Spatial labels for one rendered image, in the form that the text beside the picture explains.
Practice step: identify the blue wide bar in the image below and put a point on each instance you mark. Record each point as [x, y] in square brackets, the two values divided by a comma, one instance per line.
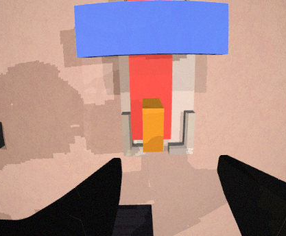
[151, 27]

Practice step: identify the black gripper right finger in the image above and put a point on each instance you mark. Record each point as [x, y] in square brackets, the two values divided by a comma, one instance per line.
[257, 200]

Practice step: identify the orange rectangular block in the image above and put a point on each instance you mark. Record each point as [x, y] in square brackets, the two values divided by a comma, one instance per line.
[153, 125]

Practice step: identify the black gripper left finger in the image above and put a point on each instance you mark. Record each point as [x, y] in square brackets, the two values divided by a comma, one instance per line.
[89, 209]

